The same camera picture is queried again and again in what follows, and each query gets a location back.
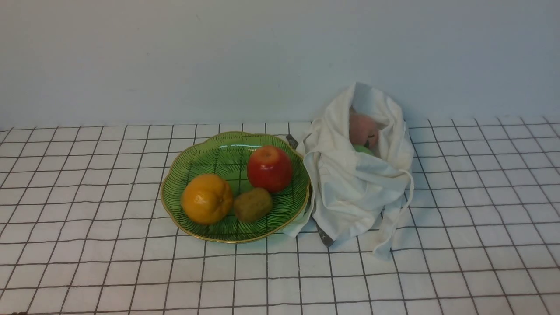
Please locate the brown kiwi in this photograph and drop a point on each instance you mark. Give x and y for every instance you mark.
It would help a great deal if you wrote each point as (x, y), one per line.
(253, 205)

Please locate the green leaf-pattern glass plate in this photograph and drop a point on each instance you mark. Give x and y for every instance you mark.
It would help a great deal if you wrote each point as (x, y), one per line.
(226, 155)

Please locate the green apple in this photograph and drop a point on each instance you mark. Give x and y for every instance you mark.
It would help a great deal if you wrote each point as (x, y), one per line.
(363, 149)

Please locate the white cloth bag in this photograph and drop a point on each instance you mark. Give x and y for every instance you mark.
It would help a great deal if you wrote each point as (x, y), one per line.
(351, 191)

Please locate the red apple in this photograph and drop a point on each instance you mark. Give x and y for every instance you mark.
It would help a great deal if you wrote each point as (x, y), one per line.
(270, 168)

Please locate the orange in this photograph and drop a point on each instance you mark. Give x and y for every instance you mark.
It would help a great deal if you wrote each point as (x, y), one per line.
(207, 199)

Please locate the pink peach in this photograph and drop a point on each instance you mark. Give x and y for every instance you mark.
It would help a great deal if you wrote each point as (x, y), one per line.
(363, 130)

